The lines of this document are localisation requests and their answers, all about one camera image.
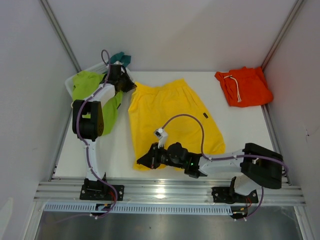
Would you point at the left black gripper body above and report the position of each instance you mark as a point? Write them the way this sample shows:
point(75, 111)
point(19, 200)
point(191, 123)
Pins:
point(126, 85)

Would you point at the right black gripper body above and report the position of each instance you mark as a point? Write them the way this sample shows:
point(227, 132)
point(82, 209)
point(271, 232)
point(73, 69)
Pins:
point(160, 156)

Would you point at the lime green shorts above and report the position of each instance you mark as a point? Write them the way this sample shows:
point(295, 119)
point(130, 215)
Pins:
point(109, 110)

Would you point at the yellow shorts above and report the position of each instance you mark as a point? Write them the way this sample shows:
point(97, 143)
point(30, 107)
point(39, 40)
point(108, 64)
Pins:
point(180, 110)

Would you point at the orange shorts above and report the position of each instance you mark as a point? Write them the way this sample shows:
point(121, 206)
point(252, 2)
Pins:
point(245, 87)

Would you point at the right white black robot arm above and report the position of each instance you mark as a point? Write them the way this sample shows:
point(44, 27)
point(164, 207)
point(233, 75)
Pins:
point(253, 166)

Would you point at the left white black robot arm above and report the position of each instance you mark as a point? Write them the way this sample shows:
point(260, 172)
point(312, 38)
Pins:
point(94, 116)

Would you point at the teal shorts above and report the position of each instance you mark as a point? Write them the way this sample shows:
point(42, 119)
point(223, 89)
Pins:
point(122, 58)

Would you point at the white plastic bin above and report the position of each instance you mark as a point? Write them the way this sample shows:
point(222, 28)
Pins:
point(90, 72)

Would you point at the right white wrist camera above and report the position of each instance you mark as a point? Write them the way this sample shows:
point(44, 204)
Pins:
point(162, 137)

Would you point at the aluminium mounting rail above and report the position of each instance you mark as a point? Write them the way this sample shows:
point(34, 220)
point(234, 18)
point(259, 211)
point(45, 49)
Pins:
point(163, 191)

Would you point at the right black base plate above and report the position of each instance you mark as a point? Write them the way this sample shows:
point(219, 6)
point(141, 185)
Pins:
point(224, 195)

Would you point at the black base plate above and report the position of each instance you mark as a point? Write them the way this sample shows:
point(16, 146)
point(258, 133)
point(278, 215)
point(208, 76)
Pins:
point(101, 193)
point(224, 195)

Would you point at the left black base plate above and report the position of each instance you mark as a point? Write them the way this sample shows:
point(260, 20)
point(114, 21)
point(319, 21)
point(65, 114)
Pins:
point(101, 193)

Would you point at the white slotted cable duct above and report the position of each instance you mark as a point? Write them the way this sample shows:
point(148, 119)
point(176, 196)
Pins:
point(135, 208)

